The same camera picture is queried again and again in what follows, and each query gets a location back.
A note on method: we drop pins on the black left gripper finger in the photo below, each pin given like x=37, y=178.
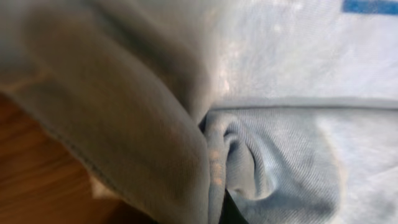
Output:
x=230, y=213

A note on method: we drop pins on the light blue t-shirt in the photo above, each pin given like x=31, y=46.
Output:
x=290, y=106

